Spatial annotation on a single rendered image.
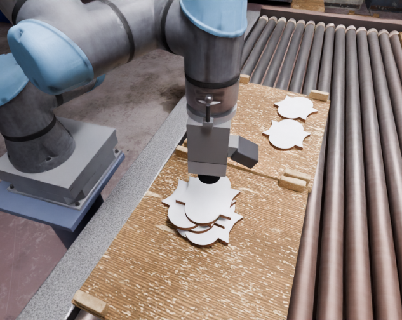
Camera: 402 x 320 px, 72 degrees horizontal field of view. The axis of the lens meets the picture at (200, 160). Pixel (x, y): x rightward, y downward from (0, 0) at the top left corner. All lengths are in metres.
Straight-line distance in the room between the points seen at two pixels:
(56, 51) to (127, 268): 0.40
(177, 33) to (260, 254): 0.42
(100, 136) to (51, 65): 0.49
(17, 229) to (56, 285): 1.39
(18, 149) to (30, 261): 1.17
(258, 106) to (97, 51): 0.66
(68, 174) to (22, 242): 1.24
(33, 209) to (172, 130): 0.42
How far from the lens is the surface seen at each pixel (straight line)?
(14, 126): 0.69
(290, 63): 1.25
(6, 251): 1.94
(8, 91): 0.65
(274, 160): 0.74
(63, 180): 0.72
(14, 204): 0.85
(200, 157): 0.43
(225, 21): 0.33
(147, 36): 0.38
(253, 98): 0.96
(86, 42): 0.33
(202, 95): 0.37
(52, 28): 0.33
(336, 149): 0.86
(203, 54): 0.34
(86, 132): 0.82
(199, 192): 0.58
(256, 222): 0.62
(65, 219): 0.76
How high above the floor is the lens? 1.45
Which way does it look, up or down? 45 degrees down
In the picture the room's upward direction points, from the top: straight up
